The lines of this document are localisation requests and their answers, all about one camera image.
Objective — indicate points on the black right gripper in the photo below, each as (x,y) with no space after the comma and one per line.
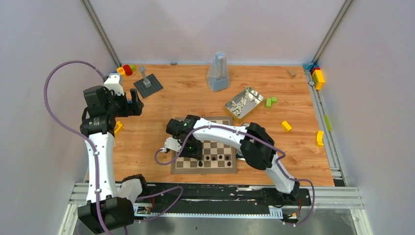
(197,154)

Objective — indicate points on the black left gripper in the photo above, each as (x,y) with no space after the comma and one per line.
(130,105)

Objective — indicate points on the wooden chess board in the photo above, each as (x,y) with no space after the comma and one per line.
(216,158)

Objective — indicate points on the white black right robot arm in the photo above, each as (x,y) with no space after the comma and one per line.
(251,142)

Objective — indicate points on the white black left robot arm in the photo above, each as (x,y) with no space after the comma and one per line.
(107,207)

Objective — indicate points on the gold tin with white pieces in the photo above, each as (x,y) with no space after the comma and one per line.
(243,104)

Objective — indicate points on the dark grey lego plate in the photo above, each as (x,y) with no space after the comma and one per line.
(148,85)

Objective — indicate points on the orange toy block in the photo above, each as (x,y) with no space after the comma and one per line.
(118,127)

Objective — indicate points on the red round toy block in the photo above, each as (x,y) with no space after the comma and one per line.
(128,70)

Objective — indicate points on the yellow round toy block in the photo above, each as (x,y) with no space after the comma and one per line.
(121,71)

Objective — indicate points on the blue metronome in plastic bag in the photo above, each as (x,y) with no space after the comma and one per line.
(218,76)

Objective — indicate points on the green toy block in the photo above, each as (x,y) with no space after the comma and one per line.
(270,102)

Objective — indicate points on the small wooden block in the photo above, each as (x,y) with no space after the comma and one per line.
(291,73)

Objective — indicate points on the yellow curved toy block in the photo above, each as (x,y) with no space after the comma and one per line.
(319,138)

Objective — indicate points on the stacked colourful blocks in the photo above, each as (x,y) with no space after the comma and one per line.
(316,74)

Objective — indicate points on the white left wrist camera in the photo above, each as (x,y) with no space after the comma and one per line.
(114,83)

